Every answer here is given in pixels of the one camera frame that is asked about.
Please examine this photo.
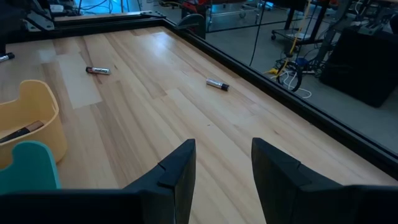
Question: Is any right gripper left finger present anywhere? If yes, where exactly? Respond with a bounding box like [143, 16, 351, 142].
[123, 139, 197, 224]

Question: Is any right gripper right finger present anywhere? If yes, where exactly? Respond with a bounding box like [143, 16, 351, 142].
[251, 138, 356, 224]

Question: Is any black and red battery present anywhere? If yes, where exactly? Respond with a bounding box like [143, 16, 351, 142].
[85, 66, 111, 76]

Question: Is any black copper battery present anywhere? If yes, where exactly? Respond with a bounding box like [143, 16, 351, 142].
[0, 120, 45, 144]

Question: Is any black equipment case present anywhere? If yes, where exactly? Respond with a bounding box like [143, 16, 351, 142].
[319, 27, 398, 108]

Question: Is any teal plastic bin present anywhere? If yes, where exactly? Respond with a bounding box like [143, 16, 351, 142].
[0, 140, 62, 195]

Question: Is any yellow plastic bin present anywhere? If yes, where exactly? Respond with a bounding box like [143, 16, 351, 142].
[0, 79, 68, 170]

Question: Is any black wheeled cart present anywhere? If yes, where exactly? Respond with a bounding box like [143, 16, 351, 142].
[270, 0, 332, 46]

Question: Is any black aluminium table frame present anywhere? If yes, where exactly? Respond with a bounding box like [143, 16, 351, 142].
[0, 11, 398, 182]

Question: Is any white floor cable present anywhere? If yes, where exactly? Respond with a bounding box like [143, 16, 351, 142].
[279, 70, 313, 100]

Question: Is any black coiled cable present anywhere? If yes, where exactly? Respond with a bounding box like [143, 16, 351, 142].
[275, 60, 303, 93]

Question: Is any yellow cable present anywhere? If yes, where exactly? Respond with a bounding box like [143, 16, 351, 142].
[264, 0, 312, 75]

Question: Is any long thin black cable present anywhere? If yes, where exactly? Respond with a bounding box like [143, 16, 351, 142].
[249, 0, 268, 67]

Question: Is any black frame bracket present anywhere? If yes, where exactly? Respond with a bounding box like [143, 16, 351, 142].
[177, 13, 208, 40]

